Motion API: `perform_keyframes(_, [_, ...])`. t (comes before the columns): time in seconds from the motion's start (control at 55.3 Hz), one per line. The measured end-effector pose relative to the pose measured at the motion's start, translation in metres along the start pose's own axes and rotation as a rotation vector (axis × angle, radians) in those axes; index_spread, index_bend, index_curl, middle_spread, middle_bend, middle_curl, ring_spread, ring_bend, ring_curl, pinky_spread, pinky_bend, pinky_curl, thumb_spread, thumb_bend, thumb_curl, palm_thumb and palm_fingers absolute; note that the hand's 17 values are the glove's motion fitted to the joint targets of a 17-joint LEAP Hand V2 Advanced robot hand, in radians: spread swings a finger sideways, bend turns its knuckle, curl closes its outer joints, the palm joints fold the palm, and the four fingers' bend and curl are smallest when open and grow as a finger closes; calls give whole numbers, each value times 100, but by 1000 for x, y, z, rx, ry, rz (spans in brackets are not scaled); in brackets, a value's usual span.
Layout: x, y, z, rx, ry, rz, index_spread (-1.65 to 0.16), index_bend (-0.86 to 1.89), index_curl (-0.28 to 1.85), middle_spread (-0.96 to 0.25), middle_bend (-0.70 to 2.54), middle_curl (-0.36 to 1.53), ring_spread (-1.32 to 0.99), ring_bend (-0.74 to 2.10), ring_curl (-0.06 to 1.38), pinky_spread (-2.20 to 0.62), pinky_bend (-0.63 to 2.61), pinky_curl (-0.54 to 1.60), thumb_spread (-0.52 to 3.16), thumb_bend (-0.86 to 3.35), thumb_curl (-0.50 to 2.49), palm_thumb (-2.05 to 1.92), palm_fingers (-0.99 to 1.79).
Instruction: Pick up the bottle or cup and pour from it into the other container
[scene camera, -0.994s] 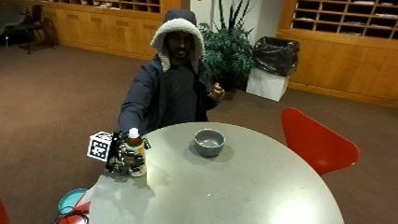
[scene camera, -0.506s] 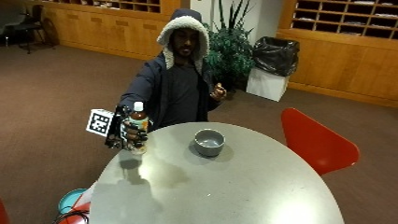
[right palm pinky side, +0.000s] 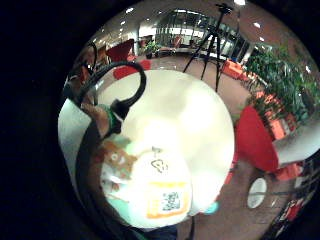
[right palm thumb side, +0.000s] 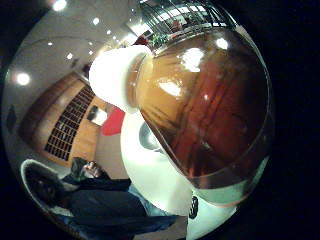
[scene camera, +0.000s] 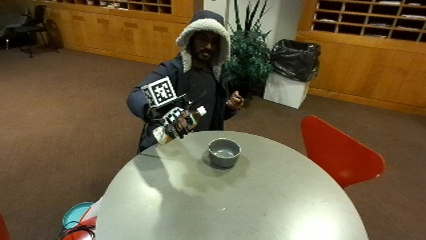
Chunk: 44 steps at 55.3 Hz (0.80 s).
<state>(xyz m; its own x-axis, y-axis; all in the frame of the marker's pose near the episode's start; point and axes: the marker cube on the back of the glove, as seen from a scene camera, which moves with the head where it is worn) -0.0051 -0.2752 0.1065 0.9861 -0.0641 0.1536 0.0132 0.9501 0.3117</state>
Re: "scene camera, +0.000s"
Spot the grey bowl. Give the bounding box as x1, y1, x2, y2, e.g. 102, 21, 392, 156
207, 137, 243, 169

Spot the the person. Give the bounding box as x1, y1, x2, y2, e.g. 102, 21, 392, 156
127, 9, 247, 154

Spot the white bin with black bag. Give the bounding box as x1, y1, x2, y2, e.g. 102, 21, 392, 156
263, 38, 323, 110

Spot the green potted plant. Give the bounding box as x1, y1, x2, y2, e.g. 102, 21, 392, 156
224, 0, 275, 98

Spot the black chair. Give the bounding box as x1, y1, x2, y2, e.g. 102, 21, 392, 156
5, 4, 62, 59

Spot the white marker cube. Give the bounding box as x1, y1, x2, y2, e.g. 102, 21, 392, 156
140, 76, 180, 109

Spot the black cable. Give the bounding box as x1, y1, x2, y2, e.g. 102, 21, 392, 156
58, 220, 98, 240

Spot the red chair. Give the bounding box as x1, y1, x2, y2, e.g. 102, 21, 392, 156
300, 115, 387, 190

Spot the red box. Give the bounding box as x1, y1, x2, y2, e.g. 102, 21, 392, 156
61, 215, 99, 240

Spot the brown bottle with white cap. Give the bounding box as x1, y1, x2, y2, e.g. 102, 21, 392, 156
152, 105, 210, 147

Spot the teal round lid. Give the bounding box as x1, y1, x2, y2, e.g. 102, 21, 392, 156
62, 201, 96, 230

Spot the wooden pigeonhole cabinet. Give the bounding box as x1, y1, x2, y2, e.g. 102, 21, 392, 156
296, 0, 426, 116
35, 0, 196, 65

